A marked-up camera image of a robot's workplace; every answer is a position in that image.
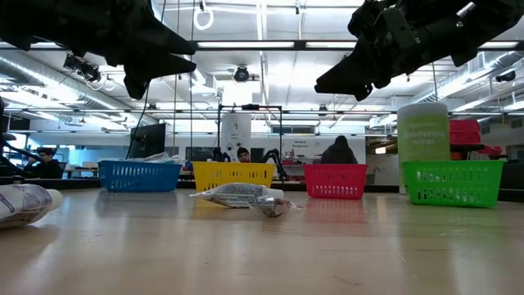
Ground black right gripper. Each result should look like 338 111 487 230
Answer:
314 0 468 102

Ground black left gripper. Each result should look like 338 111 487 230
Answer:
61 0 198 101

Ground small clear foil packet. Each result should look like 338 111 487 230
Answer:
247 195 306 218

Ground white packet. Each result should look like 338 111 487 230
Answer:
188 182 286 209

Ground purple and white tube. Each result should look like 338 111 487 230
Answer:
0 183 65 229

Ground black overhead light bar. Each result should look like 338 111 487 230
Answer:
0 39 524 52

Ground black background monitor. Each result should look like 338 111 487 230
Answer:
129 122 167 163

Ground green disinfecting wipes canister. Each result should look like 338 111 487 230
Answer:
396 102 451 196

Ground red plastic basket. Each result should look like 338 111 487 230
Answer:
301 163 368 201

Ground red storage bin stack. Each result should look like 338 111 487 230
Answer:
449 119 482 145

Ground blue plastic basket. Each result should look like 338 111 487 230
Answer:
97 160 183 193

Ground green plastic basket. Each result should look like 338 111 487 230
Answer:
400 159 505 209

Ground yellow plastic basket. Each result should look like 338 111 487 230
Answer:
192 161 276 193

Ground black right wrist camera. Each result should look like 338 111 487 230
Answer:
380 7 417 51

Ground black ceiling-mounted camera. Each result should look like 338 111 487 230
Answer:
63 53 102 83
233 65 251 83

